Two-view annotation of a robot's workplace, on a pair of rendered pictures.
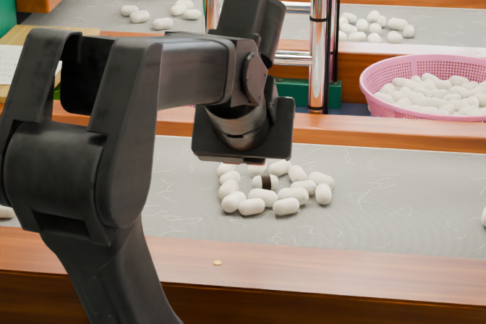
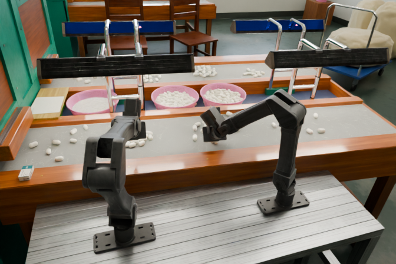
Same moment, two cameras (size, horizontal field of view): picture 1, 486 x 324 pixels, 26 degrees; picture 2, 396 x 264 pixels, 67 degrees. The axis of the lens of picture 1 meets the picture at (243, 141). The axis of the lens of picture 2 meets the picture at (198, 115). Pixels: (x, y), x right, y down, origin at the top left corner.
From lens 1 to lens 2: 25 cm
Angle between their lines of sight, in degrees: 20
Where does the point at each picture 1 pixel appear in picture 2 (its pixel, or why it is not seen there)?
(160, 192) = not seen: hidden behind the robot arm
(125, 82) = (118, 152)
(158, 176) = not seen: hidden behind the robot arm
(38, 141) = (96, 172)
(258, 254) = (139, 161)
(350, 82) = (147, 95)
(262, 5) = (136, 102)
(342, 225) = (157, 146)
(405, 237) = (174, 147)
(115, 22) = (71, 82)
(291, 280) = (149, 168)
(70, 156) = (106, 175)
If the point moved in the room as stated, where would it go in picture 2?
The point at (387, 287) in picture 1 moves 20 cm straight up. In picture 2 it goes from (175, 165) to (175, 123)
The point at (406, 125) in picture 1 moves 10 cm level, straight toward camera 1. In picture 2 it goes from (167, 111) to (169, 121)
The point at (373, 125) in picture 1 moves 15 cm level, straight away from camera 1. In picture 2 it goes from (158, 112) to (155, 98)
